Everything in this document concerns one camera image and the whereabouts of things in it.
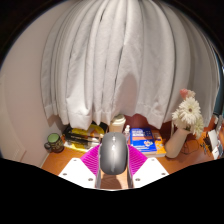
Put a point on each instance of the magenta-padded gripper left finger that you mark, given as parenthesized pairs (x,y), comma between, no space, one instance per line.
(76,171)

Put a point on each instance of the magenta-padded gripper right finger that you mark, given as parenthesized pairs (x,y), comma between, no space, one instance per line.
(150,171)

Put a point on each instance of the dark grey computer mouse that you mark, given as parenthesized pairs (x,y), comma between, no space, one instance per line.
(113,155)

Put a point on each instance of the yellow-orange book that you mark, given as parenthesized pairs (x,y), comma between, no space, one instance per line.
(160,146)

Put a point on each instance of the blue book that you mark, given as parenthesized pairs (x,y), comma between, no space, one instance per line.
(142,140)

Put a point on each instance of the dark mug with green inside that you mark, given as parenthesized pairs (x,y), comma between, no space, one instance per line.
(55,142)

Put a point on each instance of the white ceramic vase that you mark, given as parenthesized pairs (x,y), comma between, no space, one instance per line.
(176,145)

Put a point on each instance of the yellow and black book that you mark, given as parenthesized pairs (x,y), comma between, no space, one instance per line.
(88,130)

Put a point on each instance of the clear spray bottle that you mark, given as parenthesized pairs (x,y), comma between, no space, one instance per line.
(127,133)

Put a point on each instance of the cream tumbler cup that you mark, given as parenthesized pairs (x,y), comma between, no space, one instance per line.
(117,124)

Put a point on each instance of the white laptop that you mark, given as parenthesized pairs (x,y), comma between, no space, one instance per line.
(213,143)

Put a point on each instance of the white flower bouquet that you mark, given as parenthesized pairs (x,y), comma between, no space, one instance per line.
(189,113)

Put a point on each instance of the dark teal curtain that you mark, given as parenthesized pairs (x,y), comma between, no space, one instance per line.
(220,90)

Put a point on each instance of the white pleated curtain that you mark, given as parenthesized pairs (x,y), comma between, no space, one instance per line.
(130,60)

